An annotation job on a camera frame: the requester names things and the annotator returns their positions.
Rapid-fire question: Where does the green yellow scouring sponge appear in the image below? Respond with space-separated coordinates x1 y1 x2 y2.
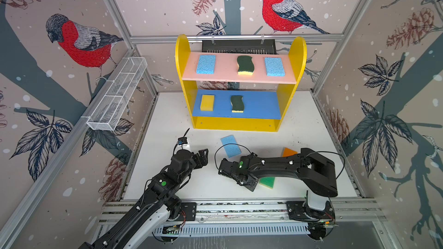
236 55 255 76
230 95 245 113

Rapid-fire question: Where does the light blue sponge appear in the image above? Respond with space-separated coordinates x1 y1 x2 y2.
264 57 286 77
196 55 216 74
221 135 242 158

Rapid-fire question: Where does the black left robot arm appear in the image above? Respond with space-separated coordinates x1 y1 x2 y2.
80 149 209 249

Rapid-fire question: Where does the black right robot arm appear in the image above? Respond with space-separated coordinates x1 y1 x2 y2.
218 148 338 221

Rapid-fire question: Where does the yellow shelf unit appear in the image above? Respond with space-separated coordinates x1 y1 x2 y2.
175 35 308 132

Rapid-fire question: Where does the orange sponge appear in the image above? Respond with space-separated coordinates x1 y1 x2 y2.
281 148 298 157

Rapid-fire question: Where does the black perforated metal tray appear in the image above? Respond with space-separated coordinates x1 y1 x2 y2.
202 40 277 55

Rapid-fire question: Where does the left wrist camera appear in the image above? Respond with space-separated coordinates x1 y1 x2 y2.
178 137 191 151

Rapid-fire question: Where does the white wire basket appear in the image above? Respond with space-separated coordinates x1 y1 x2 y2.
87 56 147 131

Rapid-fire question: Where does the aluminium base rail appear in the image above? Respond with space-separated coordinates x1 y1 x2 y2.
100 198 385 225

